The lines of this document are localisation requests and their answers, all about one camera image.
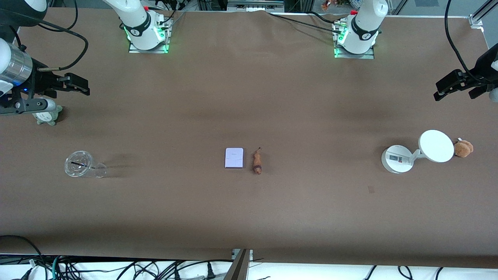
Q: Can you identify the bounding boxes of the small white card box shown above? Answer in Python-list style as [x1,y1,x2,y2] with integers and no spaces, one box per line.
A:
[224,147,244,169]

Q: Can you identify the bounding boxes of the brown lion statue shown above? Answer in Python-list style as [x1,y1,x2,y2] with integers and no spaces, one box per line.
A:
[252,147,263,175]

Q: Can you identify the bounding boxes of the grey green plush toy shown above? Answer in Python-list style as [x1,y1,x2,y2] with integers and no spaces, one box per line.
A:
[33,105,63,126]

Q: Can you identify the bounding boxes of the brown plush toy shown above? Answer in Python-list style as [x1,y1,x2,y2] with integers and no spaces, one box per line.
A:
[453,138,474,158]

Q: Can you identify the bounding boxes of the clear plastic cup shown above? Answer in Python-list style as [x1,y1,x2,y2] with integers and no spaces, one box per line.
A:
[64,150,108,179]

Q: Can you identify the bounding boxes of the colourful background toy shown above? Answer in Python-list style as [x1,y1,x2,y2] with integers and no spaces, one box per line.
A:
[321,0,351,11]

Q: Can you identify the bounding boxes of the brown paper table cover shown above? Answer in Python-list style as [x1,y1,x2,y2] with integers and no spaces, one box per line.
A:
[0,8,498,269]

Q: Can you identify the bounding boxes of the grey background device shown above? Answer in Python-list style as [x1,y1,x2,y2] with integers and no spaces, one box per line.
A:
[227,0,285,12]

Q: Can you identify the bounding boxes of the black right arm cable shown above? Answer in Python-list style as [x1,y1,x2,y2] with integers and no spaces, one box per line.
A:
[14,0,89,73]

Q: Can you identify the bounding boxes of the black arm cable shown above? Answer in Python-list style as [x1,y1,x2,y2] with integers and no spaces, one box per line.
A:
[14,0,89,73]
[445,0,489,84]

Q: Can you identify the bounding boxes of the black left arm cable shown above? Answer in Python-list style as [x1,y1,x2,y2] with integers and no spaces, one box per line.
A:
[445,0,489,84]

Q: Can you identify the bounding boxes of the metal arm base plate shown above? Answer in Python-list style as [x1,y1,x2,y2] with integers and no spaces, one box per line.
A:
[333,21,375,60]
[128,17,172,54]

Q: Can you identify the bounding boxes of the long black table cable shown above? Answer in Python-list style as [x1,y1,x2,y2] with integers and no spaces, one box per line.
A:
[268,13,344,32]

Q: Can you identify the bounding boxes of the thick black floor cable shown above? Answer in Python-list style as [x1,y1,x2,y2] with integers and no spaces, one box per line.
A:
[0,235,48,280]

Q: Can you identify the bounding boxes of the metal table frame bracket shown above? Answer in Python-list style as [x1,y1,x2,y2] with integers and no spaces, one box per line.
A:
[224,249,254,280]

